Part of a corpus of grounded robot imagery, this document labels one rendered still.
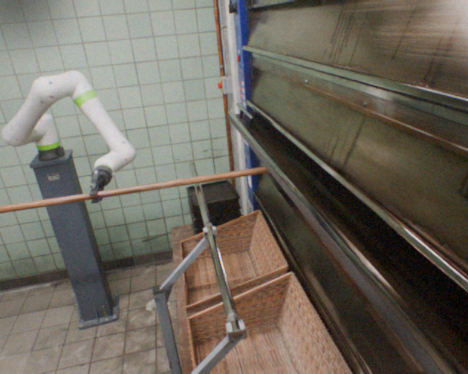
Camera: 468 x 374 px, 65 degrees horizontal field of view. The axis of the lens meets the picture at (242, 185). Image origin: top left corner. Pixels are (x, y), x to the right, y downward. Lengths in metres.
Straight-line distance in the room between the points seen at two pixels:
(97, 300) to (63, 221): 0.64
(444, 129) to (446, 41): 0.14
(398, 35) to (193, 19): 2.10
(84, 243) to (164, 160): 0.86
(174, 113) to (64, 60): 0.79
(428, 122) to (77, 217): 2.12
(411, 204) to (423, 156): 0.09
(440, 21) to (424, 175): 0.27
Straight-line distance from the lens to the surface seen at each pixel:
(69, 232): 2.54
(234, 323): 0.97
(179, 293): 2.03
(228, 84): 2.47
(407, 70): 0.74
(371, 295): 0.70
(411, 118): 0.77
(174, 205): 3.08
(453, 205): 0.72
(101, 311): 2.88
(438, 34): 0.72
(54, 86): 1.96
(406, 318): 0.63
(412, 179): 0.79
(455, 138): 0.69
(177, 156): 2.92
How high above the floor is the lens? 1.85
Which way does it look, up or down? 24 degrees down
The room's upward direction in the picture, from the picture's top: 5 degrees counter-clockwise
